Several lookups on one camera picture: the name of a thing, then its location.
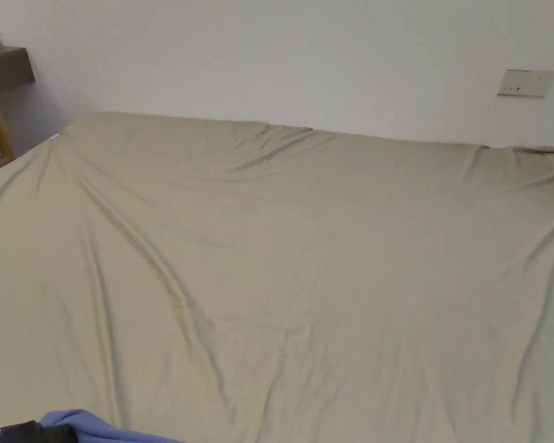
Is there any bed with beige sheet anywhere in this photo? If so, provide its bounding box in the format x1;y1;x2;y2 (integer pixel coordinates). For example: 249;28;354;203
0;111;554;443

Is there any blue garment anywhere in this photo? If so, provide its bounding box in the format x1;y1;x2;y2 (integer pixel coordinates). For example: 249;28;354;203
36;408;185;443

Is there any wall switch panel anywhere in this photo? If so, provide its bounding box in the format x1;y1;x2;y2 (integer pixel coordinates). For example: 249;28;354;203
496;69;554;97

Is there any dark wall shelf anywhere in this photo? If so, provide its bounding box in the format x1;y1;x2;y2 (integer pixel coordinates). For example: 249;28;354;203
0;13;37;95

